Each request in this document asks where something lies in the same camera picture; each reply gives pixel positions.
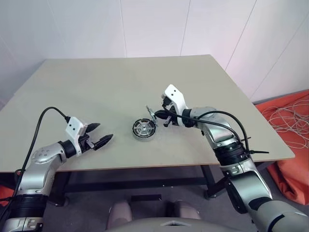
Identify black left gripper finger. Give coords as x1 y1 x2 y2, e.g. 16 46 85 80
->
93 133 114 151
85 122 101 133

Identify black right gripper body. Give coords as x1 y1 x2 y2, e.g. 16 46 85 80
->
160 95 181 128

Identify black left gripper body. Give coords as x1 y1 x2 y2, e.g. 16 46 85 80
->
78 133 97 153

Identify silver motor end cover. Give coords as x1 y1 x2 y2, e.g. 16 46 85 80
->
145 104 159 129

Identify black silver wheel disc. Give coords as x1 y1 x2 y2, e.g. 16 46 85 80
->
133 119 154 136

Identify round metal slotted disc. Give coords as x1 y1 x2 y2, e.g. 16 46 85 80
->
132 118 155 142

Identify grey-brown rounded shape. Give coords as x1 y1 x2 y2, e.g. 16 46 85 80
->
107 200 133 228
166 200 201 220

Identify orange fabric cushion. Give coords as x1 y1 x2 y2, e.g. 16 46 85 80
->
0 185 15 207
254 89 309 206

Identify grey robot torso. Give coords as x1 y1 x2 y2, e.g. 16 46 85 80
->
106 217 206 232

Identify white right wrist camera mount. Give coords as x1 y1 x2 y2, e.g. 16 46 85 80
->
164 84 189 114

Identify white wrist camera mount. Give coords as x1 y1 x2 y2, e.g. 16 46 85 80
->
65 116 89 155
164 84 189 114

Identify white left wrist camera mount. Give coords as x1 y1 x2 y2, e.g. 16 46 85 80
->
65 116 89 155

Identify black metal table frame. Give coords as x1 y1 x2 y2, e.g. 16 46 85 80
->
47 160 273 206

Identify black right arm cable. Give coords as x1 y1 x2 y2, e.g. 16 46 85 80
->
166 110 251 158

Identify white coiled cable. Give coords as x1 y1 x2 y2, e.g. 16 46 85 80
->
262 98 309 149

